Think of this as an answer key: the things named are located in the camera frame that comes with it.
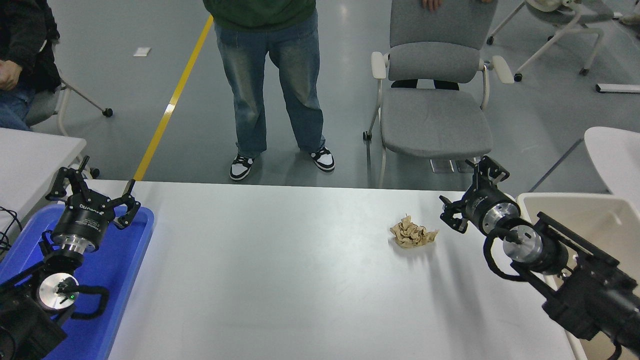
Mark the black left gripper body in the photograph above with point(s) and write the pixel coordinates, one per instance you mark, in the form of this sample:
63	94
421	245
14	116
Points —
85	222

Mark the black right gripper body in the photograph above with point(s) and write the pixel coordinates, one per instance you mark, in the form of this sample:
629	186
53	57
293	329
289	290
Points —
482	205

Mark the tan paper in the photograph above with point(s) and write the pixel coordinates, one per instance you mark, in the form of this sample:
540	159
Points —
412	233

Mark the grey padded armchair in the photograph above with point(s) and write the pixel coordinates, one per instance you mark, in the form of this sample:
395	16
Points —
435	120

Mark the seated person's hand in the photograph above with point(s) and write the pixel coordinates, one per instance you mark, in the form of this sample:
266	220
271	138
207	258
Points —
9	75

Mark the clear floor plate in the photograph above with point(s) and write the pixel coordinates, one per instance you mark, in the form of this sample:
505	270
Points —
462	167
442	166

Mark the blue plastic tray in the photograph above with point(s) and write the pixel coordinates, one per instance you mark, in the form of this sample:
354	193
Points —
115	260

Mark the white side table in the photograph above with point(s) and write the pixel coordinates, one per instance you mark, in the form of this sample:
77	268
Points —
30	160

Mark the grey chair with white legs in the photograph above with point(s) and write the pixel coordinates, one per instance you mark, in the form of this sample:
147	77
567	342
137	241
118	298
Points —
42	105

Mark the large pale bin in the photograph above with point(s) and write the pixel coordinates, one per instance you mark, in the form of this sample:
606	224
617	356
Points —
600	220

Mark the white rounded table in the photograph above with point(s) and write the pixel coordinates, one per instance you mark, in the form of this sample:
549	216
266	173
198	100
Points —
617	160

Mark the white bar on floor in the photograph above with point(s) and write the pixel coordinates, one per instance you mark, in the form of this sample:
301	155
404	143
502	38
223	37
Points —
617	89

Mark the seated person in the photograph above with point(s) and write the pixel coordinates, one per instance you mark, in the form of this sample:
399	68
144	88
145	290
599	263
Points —
25	30

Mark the white framed wheeled chair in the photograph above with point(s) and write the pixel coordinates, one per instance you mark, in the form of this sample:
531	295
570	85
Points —
575	15

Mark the pale shoe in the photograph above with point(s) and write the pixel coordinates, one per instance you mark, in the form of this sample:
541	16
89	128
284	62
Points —
631	19

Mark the standing person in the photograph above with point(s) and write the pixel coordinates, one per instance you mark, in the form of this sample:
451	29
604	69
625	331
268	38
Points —
300	75

